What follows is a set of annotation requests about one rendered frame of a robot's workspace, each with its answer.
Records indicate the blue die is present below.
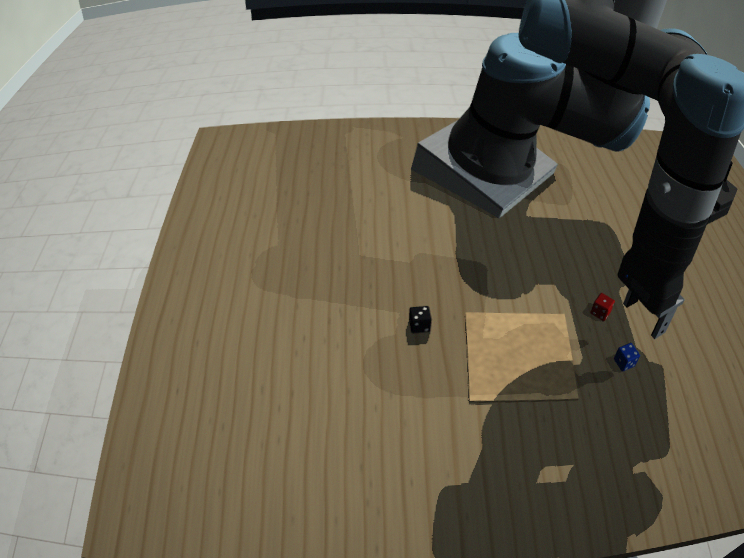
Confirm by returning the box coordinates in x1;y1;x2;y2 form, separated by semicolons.
614;343;640;372

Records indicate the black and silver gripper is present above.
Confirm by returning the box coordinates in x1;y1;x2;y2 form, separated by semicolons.
618;156;738;339

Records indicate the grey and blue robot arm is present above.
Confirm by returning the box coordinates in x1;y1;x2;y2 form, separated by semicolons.
448;0;744;191

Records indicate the tan flat mat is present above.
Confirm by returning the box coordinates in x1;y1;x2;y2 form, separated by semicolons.
465;312;579;403

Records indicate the red die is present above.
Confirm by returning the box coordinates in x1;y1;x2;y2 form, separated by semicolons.
590;293;614;321

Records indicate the black die with white pips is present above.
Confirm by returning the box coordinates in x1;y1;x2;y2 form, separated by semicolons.
409;306;432;333

